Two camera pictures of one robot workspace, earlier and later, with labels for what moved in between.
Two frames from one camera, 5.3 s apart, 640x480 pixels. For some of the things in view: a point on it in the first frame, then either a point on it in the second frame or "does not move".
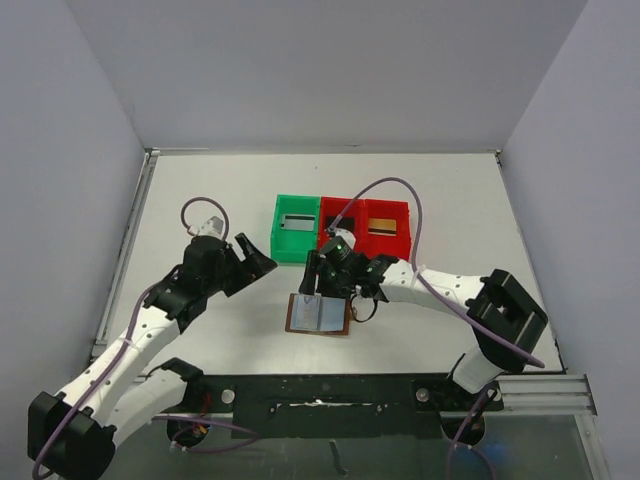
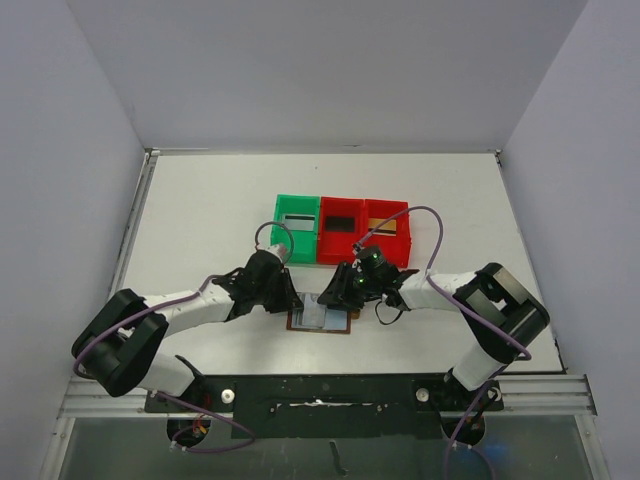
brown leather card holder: x=314 y=313 does not move
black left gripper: x=251 y=269 to x=288 y=300
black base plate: x=341 y=406 does not move
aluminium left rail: x=100 y=343 does not move
